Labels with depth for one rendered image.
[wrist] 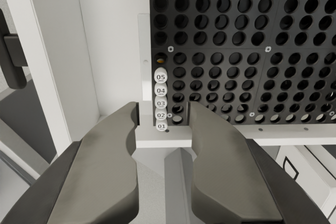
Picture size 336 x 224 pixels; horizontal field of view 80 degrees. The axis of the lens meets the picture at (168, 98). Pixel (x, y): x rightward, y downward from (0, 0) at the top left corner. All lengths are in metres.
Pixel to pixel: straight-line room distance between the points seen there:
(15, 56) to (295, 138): 0.32
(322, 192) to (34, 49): 0.37
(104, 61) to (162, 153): 1.22
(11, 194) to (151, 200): 1.42
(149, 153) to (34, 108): 0.94
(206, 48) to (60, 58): 0.13
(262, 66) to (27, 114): 0.58
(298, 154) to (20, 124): 0.60
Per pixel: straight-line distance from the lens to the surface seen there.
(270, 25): 0.21
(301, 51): 0.24
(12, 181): 0.57
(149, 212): 2.05
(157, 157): 1.47
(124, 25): 0.26
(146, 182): 1.73
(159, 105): 0.20
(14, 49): 0.22
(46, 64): 0.19
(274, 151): 0.48
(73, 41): 0.24
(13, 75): 0.23
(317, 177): 0.36
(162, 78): 0.19
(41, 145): 0.65
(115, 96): 0.29
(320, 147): 0.37
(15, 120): 0.63
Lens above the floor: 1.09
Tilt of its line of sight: 62 degrees down
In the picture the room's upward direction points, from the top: 176 degrees clockwise
